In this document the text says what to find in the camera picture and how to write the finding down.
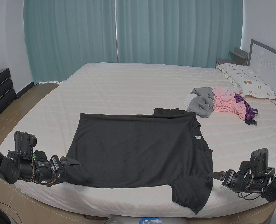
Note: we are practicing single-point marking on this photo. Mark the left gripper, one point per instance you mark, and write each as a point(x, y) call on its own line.
point(50, 170)

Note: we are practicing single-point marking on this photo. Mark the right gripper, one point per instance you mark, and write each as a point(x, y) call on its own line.
point(233, 181)

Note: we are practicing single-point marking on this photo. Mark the black T-shirt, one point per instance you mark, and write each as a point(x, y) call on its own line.
point(133, 148)

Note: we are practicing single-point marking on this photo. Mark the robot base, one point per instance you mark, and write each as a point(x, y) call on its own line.
point(133, 220)

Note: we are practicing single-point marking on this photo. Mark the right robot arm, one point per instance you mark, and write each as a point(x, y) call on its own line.
point(259, 169)

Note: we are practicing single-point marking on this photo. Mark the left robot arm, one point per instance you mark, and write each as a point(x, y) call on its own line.
point(9, 169)

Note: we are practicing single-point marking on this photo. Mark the black lace garment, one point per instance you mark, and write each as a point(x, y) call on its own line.
point(251, 122)

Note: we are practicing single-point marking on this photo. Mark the purple garment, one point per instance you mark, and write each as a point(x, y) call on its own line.
point(249, 110)

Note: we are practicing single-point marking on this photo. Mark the pink garment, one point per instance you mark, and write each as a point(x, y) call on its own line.
point(224, 103)

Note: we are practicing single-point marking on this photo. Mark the grey garment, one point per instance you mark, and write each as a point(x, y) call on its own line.
point(202, 104)

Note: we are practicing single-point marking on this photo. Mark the white garment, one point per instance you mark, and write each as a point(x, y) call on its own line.
point(188, 99)

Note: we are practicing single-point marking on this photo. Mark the white printed pillow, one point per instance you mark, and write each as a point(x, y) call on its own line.
point(247, 79)

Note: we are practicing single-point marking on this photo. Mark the black chest of drawers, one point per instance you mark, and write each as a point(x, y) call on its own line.
point(0, 94)

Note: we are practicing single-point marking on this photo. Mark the bed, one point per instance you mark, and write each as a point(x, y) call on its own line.
point(128, 90)

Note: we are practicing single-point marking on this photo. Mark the grey bedside table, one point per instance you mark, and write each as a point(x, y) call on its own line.
point(239, 55)

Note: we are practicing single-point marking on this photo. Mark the blue-green curtain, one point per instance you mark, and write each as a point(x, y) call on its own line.
point(70, 31)
point(175, 24)

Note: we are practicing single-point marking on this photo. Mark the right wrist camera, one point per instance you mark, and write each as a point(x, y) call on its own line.
point(244, 167)

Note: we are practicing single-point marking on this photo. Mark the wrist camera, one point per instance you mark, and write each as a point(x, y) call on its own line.
point(244, 167)
point(40, 157)

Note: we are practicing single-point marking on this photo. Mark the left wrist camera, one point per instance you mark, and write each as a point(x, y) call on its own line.
point(40, 157)

